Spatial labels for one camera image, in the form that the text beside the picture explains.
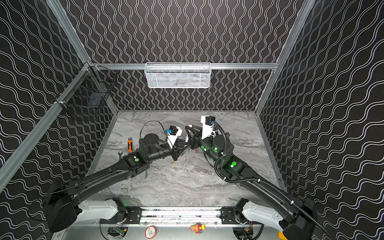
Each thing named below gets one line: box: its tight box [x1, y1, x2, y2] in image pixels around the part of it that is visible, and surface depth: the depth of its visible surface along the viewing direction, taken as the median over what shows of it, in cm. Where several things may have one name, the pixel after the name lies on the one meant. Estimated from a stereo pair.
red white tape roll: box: [145, 226, 157, 239], surface depth 70 cm
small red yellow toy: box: [190, 223, 206, 234], surface depth 70 cm
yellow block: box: [277, 231, 288, 240], surface depth 70 cm
